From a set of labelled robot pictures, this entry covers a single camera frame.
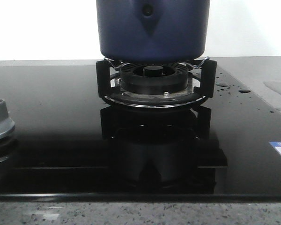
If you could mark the black pot support grate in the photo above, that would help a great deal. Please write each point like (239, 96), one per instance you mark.
(201, 81)

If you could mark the dark blue pot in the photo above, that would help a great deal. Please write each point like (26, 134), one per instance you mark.
(152, 30)

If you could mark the black gas burner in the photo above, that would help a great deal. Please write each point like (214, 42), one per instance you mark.
(154, 79)

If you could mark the black glass gas stove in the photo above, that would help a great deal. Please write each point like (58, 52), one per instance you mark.
(68, 145)

